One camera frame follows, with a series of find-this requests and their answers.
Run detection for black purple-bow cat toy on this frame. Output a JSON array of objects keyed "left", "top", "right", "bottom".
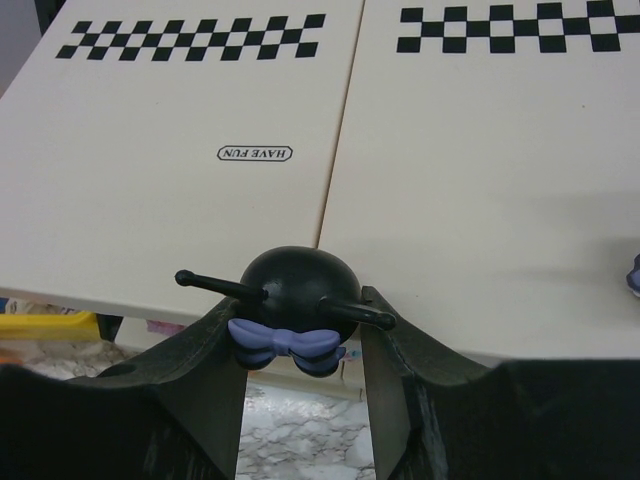
[{"left": 175, "top": 246, "right": 397, "bottom": 378}]

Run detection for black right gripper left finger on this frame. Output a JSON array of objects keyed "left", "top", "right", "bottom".
[{"left": 1, "top": 299, "right": 247, "bottom": 479}]

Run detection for yellow plastic shopping basket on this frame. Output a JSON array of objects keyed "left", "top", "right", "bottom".
[{"left": 1, "top": 312, "right": 101, "bottom": 341}]

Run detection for black purple cat toy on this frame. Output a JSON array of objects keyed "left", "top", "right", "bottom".
[{"left": 625, "top": 255, "right": 640, "bottom": 297}]

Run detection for beige three-tier shelf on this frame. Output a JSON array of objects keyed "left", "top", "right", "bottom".
[{"left": 1, "top": 1, "right": 639, "bottom": 364}]

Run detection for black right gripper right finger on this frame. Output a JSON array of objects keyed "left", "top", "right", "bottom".
[{"left": 360, "top": 284, "right": 640, "bottom": 480}]

